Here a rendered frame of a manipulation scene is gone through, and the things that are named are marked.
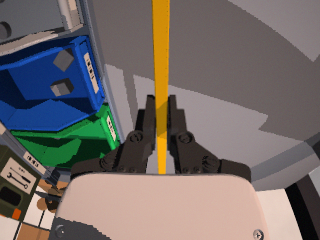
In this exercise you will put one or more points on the green open bin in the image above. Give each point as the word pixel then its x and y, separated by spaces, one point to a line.
pixel 88 143

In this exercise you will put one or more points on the yellow bar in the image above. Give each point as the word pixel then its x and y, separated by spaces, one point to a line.
pixel 160 27

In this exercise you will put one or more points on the blue open bin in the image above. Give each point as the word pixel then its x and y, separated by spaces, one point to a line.
pixel 26 100

